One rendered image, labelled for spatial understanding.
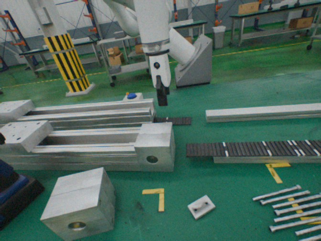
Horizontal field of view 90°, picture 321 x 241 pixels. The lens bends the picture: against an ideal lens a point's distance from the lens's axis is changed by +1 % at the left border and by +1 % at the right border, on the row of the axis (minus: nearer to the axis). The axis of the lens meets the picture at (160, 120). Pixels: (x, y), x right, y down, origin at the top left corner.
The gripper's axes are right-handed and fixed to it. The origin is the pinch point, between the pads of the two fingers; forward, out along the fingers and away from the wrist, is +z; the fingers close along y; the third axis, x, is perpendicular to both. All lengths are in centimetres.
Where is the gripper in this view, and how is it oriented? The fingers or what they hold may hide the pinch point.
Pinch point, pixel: (164, 96)
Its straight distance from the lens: 58.1
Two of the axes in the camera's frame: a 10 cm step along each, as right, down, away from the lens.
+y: 1.3, -5.7, 8.1
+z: 1.5, 8.2, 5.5
